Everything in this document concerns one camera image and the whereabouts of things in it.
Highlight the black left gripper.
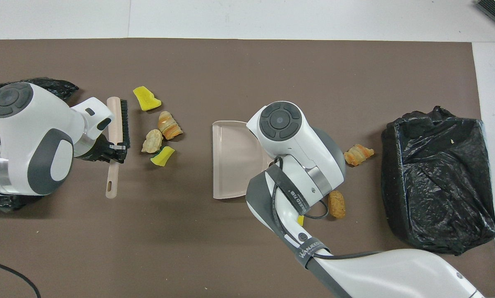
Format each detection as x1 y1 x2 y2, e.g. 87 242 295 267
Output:
82 136 128 163

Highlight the beige brush with black bristles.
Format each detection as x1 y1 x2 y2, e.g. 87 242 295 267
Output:
105 96 130 199

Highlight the pale striped bread piece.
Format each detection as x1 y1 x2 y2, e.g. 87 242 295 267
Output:
141 129 163 153

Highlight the yellow sponge with green layer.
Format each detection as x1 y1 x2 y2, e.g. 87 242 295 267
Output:
150 146 176 167

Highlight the orange striped bread piece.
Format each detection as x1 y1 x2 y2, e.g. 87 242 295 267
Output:
344 144 375 166
158 111 184 140

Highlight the large yellow sponge piece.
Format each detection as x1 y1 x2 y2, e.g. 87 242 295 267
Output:
133 86 162 111

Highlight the beige plastic dustpan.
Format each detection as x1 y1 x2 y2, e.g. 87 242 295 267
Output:
212 120 273 200

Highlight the brown bread roll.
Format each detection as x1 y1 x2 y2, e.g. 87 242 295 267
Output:
328 190 346 219

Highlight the pink bin with black bag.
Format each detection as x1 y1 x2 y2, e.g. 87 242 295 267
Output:
0 77 79 212

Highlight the blue bin with black bag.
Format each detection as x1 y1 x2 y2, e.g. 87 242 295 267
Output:
381 106 495 256

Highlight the brown table mat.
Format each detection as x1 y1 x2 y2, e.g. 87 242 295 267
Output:
0 38 495 298

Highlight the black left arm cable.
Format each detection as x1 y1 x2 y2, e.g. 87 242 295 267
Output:
0 259 41 298

